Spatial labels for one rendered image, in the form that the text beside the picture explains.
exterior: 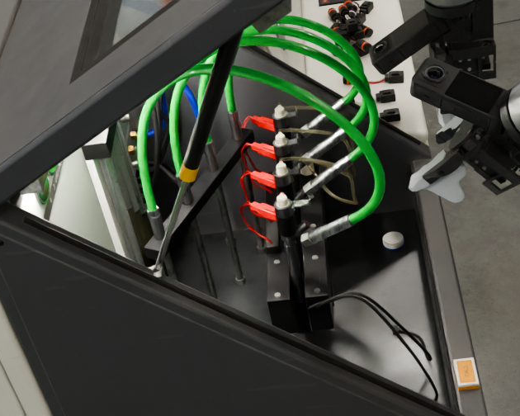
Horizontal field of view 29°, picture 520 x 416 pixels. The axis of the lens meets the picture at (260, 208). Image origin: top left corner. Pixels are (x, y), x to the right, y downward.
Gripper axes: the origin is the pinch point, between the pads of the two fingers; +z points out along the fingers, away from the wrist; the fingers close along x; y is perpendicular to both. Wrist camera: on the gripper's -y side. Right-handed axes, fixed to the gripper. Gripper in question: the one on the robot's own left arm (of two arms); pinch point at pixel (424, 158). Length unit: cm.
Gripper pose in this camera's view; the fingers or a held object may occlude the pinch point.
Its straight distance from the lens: 127.7
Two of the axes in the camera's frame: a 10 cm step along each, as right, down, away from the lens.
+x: 5.0, -7.5, 4.3
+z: -3.6, 2.6, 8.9
